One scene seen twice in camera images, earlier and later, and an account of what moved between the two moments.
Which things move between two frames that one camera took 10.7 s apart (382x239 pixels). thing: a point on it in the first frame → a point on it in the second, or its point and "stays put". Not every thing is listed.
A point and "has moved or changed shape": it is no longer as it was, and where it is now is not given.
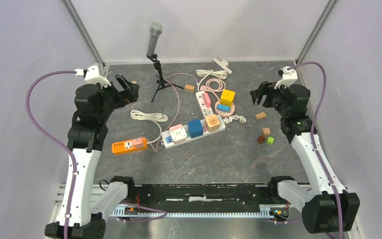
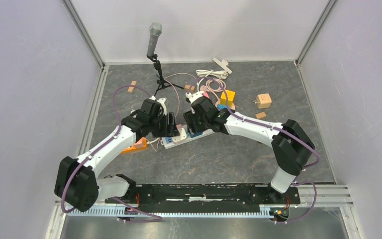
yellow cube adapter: [227, 97] stays put
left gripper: [130, 94] → [169, 130]
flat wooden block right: [260, 115] stays put
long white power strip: [167, 142] stays put
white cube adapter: [178, 136] stays put
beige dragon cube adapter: [212, 122] has moved or changed shape
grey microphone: [155, 30] stays put
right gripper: [265, 88] → [190, 117]
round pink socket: [224, 113] stays put
